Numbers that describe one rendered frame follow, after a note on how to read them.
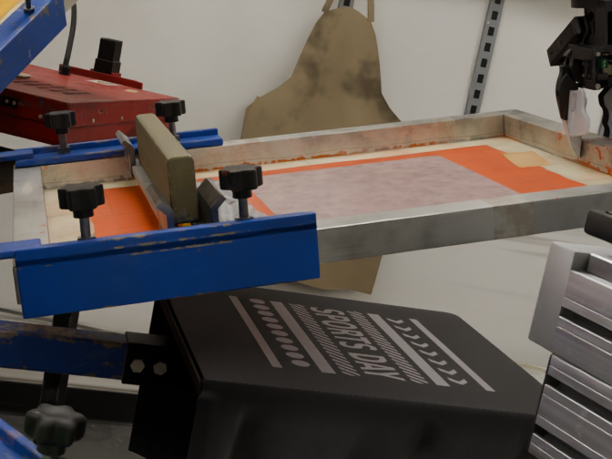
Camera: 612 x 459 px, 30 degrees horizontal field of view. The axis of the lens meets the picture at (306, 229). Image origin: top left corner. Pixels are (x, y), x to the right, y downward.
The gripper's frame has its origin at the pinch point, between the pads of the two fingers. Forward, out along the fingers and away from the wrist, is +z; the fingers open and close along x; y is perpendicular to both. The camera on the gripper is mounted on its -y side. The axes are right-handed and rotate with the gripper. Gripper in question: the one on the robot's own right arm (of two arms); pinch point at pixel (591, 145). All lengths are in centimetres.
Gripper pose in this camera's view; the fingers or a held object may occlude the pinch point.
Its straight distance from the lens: 160.5
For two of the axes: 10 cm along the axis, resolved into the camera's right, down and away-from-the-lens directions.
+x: 9.7, -1.2, 2.2
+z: 0.7, 9.7, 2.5
